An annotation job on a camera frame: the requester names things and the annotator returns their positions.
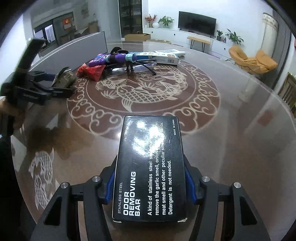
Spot white printed tube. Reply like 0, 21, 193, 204
154, 49, 186, 57

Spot black-framed clear safety glasses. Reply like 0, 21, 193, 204
104, 59, 160, 76

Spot large leafy potted plant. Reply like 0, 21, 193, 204
225, 28, 245, 46

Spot person's left hand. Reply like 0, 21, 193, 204
0, 97, 26, 129

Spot wooden chair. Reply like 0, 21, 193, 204
278, 72, 296, 107

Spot blue and white toothpaste box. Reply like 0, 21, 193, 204
135, 51, 179, 65

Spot black box with white print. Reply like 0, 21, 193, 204
112, 115, 188, 223

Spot purple and teal toy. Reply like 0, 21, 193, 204
88, 52, 137, 68

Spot green potted plant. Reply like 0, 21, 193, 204
158, 15, 174, 29

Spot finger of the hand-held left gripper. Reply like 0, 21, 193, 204
24, 81, 75, 105
30, 70, 59, 82

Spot dark glass display cabinet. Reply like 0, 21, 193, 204
118, 0, 143, 39

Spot olive green packet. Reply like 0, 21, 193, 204
52, 67, 77, 90

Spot large cardboard box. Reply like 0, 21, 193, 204
124, 34, 151, 42

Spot wooden bench with black legs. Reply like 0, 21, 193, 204
187, 36, 211, 53

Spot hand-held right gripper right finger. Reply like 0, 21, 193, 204
184, 159, 271, 241

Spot grey partition panel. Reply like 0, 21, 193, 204
28, 31, 108, 73

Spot black television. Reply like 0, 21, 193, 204
178, 11, 217, 37

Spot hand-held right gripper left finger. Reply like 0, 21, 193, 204
30, 159, 117, 241

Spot black hair scrunchie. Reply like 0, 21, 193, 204
110, 46, 127, 55

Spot wooden desktop with fish pattern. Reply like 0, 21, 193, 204
10, 40, 296, 241

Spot orange lounge chair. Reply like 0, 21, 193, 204
228, 45, 279, 75

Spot red flowers in vase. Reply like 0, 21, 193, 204
144, 14, 158, 28

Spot grey curtain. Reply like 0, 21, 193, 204
275, 22, 292, 91

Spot red snack packet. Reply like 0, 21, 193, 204
76, 64, 107, 81

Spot white patterned curtain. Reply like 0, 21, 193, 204
262, 13, 279, 53

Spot white low cabinet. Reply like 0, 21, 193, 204
142, 27, 234, 59

